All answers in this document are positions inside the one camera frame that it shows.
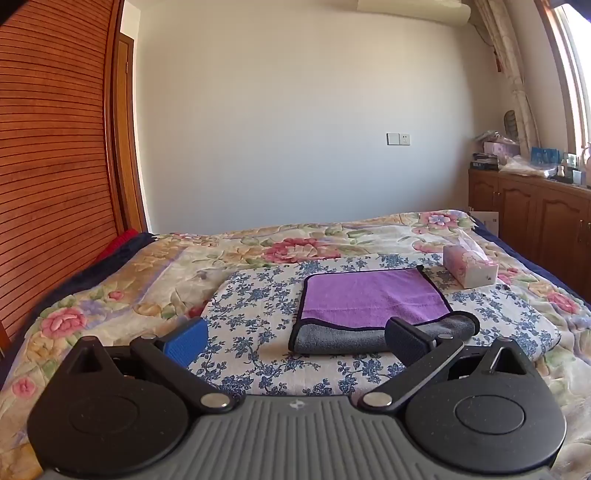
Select blue floral white cloth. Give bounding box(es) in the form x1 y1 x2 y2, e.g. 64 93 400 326
187 252 562 398

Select blue box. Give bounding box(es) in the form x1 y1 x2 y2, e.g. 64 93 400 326
530 146 561 167

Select purple and grey towel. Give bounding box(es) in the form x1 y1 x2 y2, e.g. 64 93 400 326
288 265 481 356

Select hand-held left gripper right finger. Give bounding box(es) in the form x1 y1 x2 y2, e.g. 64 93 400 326
358 316 530 413

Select pink floral tissue box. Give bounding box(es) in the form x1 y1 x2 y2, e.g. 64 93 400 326
442 232 500 289

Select small bottles and jars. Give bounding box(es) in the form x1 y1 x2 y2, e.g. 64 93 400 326
555 143 591 187

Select wooden door frame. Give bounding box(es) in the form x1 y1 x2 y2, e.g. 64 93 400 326
103 0 149 234

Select clear plastic bag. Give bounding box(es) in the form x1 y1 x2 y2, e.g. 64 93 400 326
499 155 556 178

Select white cardboard box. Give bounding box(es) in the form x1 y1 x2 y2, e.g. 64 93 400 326
468 210 501 234

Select brown wooden cabinet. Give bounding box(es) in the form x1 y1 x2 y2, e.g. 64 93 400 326
467 167 591 297

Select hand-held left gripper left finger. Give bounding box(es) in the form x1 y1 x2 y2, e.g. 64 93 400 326
69 316 238 413

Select red cloth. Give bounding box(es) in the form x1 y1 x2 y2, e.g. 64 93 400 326
99 228 140 262

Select stack of dark boxes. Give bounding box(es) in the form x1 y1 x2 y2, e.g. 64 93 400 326
469 153 500 172

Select white air conditioner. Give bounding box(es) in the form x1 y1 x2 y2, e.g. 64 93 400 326
322 0 472 27

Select beige patterned curtain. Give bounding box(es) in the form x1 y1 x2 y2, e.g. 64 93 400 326
475 0 542 160

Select pink floral bed quilt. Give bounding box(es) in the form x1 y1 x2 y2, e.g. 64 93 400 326
0 209 591 480

